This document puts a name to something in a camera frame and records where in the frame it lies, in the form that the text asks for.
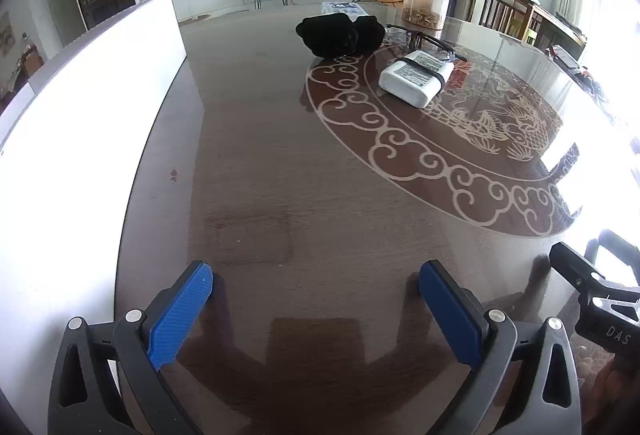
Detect black frame glasses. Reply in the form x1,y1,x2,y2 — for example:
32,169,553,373
385,24,469,64

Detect dark wooden chair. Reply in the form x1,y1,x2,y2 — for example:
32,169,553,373
470,0,532,39

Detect person's right hand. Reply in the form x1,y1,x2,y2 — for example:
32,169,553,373
580,350,640,435

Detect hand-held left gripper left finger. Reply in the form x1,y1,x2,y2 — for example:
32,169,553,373
47,260,215,435

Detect framed wall painting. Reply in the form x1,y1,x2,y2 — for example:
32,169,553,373
0,11,13,57

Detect wooden sideboard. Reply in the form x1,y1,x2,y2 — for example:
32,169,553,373
525,2,589,62

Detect blue white printed packet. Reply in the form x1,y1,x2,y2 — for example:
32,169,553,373
320,1,372,19

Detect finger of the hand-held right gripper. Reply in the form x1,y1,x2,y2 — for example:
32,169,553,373
585,229,640,277
549,242,640,302

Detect black velvet scrunchie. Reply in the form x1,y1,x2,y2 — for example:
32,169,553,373
354,15,386,55
295,12,360,59

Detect white power adapter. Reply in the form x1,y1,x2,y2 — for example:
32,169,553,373
378,49,455,109

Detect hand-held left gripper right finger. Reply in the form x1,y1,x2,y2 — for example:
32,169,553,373
419,260,583,435

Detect white partition panel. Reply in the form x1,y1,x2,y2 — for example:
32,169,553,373
0,0,189,416

